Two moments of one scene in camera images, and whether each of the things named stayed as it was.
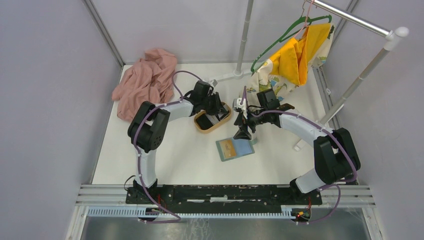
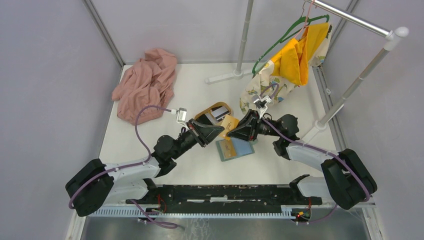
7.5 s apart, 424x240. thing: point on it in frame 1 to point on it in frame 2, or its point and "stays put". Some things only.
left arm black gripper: (216, 98) to (204, 133)
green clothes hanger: (305, 19) stays put
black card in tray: (203, 122) stays put
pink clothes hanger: (312, 1) stays put
